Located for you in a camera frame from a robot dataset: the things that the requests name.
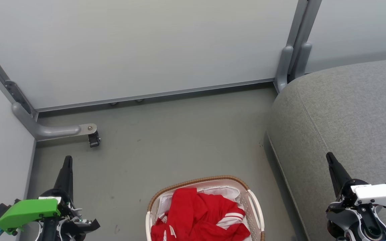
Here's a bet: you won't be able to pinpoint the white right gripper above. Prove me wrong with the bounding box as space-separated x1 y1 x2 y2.
326 152 386 217

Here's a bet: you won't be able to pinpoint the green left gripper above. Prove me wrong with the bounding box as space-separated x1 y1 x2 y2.
0 155 101 241

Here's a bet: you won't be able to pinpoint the red white-striped jacket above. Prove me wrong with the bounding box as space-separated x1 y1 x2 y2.
151 191 251 241

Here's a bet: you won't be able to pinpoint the grey fabric sofa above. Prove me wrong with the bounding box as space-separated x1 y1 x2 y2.
266 57 386 241

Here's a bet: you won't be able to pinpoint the black caster wheel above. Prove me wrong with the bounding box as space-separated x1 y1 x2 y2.
88 131 101 148

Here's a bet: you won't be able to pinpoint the white laundry basket brown rim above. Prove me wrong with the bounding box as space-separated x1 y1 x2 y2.
145 175 266 241

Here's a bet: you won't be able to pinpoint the white basket liner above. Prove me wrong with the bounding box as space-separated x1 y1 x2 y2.
155 185 247 241

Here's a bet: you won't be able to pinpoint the grey double partition foot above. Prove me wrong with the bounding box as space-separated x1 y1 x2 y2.
274 42 313 93

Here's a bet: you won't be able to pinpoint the grey slanted partition post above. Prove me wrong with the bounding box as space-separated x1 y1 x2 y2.
0 35 39 122

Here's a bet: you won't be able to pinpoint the grey partition bottom rail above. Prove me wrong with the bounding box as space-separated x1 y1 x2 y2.
35 78 276 113

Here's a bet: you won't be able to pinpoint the grey double partition post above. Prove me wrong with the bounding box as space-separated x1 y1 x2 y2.
285 0 323 83

